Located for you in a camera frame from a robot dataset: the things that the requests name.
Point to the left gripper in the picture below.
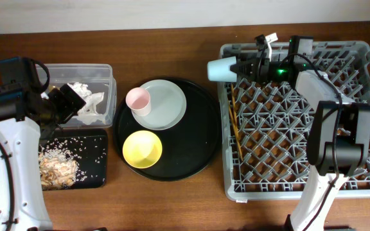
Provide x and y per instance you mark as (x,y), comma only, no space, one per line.
(70,101)

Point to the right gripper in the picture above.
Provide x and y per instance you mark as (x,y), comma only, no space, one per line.
(261,66)

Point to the wooden chopstick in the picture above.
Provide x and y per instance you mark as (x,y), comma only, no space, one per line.
(235,122)
(237,142)

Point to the gold snack wrapper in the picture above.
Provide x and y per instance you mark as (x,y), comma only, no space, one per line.
(51,87)

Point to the white tissue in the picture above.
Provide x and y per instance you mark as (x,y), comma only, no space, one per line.
(88,114)

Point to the blue plastic cup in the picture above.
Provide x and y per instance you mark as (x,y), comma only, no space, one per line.
(220,70)

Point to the food scraps pile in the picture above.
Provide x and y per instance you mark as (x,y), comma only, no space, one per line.
(56,167)

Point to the grey round plate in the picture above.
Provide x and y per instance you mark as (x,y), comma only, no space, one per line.
(168,105)

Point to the yellow bowl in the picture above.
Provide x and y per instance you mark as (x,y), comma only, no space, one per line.
(142,149)

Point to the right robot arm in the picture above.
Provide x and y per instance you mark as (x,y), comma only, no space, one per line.
(338,141)

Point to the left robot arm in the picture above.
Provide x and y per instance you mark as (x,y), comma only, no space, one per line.
(29,113)

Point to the clear plastic waste bin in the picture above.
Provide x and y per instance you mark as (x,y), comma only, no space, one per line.
(95,84)

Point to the grey plastic dishwasher rack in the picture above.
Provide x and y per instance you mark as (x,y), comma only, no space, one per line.
(274,122)

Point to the black rectangular tray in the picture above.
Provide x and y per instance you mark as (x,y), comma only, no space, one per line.
(85,154)

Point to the pink plastic cup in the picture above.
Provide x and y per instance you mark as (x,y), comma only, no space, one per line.
(139,101)

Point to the black round serving tray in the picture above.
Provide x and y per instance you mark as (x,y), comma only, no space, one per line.
(190,145)

